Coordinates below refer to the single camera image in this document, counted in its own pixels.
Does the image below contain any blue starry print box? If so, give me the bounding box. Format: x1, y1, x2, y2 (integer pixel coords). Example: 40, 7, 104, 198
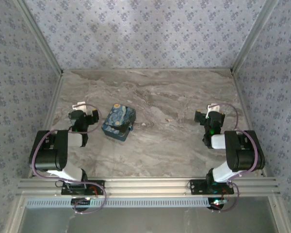
101, 103, 137, 143

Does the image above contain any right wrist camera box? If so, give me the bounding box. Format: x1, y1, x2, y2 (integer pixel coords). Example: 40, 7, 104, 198
207, 103, 221, 118

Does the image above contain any aluminium table side rail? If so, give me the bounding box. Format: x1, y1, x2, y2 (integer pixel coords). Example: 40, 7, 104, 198
26, 72, 65, 179
232, 70, 269, 177

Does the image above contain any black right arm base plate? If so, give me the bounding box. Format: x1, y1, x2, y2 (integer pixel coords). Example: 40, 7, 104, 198
189, 179, 235, 195

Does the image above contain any aluminium table end rail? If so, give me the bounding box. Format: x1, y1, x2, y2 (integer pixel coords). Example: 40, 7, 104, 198
63, 68, 233, 73

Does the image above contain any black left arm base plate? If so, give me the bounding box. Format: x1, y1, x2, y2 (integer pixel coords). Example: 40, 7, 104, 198
61, 180, 105, 196

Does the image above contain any long aluminium base rail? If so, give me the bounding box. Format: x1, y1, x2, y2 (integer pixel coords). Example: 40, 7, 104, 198
16, 176, 281, 197

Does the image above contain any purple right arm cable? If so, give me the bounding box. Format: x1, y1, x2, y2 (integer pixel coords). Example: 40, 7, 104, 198
210, 103, 266, 213

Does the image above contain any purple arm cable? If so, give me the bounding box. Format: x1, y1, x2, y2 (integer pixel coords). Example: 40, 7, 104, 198
210, 103, 266, 213
30, 103, 107, 215

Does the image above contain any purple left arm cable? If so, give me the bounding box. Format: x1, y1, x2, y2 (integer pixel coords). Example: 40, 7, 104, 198
30, 103, 107, 215

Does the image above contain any aluminium frame post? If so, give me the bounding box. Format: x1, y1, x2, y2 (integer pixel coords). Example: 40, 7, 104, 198
230, 0, 281, 73
14, 0, 64, 75

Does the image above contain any grey slotted cable duct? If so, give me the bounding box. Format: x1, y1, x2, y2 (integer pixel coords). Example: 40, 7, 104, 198
25, 197, 210, 209

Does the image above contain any aluminium lower frame leg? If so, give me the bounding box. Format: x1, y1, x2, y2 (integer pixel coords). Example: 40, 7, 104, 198
268, 196, 288, 233
3, 196, 27, 233

